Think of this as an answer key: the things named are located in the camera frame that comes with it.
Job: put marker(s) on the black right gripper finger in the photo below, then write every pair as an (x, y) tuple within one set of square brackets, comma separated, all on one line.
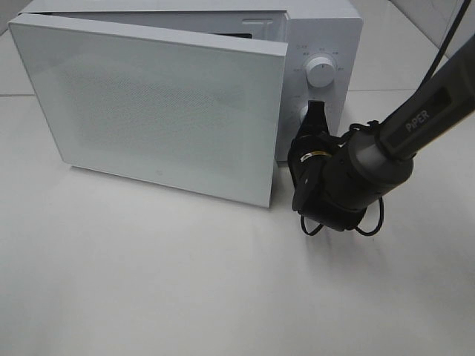
[(315, 121)]

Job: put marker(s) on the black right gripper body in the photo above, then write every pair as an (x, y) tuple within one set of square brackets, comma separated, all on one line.
[(311, 149)]

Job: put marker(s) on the white timer knob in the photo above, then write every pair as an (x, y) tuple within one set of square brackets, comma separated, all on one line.
[(302, 114)]

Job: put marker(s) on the white microwave door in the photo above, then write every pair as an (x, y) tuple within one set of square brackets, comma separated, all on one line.
[(193, 111)]

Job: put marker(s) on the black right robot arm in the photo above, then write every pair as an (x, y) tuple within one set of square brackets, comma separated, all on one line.
[(378, 156)]

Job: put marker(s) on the upper white power knob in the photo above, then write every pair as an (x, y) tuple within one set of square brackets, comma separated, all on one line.
[(320, 70)]

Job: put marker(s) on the white microwave oven body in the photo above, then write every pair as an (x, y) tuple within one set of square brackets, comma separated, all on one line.
[(306, 27)]

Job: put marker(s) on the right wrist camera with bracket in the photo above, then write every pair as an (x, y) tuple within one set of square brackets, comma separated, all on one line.
[(305, 183)]

